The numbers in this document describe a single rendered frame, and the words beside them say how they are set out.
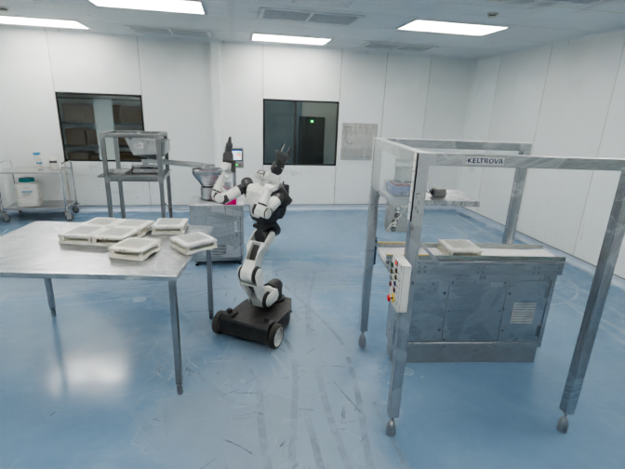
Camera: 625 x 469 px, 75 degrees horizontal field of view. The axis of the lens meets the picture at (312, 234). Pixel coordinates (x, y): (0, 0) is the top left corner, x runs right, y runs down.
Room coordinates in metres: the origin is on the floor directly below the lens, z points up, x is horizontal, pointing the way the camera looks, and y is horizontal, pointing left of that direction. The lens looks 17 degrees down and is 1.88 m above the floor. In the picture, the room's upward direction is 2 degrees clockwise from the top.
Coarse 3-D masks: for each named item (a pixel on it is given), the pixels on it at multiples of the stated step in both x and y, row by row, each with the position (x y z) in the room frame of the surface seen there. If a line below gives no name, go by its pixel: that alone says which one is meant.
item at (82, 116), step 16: (64, 96) 6.90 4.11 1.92; (80, 96) 6.95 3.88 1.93; (96, 96) 6.99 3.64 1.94; (112, 96) 7.04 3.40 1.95; (128, 96) 7.08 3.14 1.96; (64, 112) 6.89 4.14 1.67; (80, 112) 6.94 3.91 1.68; (96, 112) 6.99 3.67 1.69; (112, 112) 7.03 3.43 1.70; (128, 112) 7.08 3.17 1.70; (64, 128) 6.89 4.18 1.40; (80, 128) 6.93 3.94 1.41; (96, 128) 6.98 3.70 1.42; (112, 128) 7.03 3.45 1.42; (128, 128) 7.08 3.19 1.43; (64, 144) 6.88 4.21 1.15; (80, 144) 6.93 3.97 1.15; (96, 144) 6.98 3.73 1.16; (112, 144) 7.02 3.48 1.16; (80, 160) 6.92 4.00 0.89; (96, 160) 6.97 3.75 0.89; (112, 160) 7.01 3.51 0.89; (128, 160) 7.07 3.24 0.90
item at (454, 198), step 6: (426, 192) 2.93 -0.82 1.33; (450, 192) 2.97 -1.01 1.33; (456, 192) 2.98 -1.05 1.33; (426, 198) 2.70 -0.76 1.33; (432, 198) 2.70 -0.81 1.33; (438, 198) 2.71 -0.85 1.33; (444, 198) 2.72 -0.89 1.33; (450, 198) 2.73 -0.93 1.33; (456, 198) 2.73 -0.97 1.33; (462, 198) 2.74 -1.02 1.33; (468, 198) 2.75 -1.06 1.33; (474, 198) 2.76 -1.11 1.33; (390, 204) 2.63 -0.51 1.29; (426, 204) 2.65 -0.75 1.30; (432, 204) 2.66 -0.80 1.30; (438, 204) 2.66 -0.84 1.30; (444, 204) 2.66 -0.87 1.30; (450, 204) 2.67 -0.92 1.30; (456, 204) 2.67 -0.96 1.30; (462, 204) 2.67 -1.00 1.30; (468, 204) 2.68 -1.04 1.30; (474, 204) 2.68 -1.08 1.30
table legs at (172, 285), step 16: (208, 256) 3.30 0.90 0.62; (208, 272) 3.30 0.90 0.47; (48, 288) 3.25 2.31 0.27; (176, 288) 2.31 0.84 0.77; (208, 288) 3.30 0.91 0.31; (48, 304) 3.25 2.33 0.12; (176, 304) 2.29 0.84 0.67; (208, 304) 3.30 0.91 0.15; (176, 320) 2.28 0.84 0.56; (176, 336) 2.28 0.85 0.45; (176, 352) 2.28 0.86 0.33; (176, 368) 2.28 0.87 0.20
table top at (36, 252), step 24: (0, 240) 2.78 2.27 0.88; (24, 240) 2.80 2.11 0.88; (48, 240) 2.82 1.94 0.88; (168, 240) 2.92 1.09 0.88; (0, 264) 2.34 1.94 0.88; (24, 264) 2.35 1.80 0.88; (48, 264) 2.37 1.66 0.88; (72, 264) 2.38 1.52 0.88; (96, 264) 2.39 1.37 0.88; (120, 264) 2.41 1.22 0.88; (144, 264) 2.43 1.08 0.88; (168, 264) 2.44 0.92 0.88
